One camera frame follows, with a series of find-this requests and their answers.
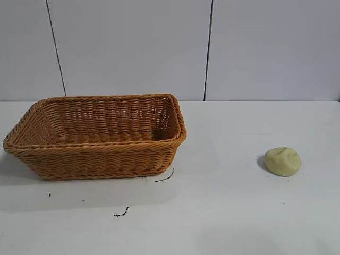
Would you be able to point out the brown woven wicker basket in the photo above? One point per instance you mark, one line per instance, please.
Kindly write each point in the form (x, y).
(106, 159)

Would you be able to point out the pale yellow egg yolk pastry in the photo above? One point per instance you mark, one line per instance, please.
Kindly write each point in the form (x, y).
(282, 162)

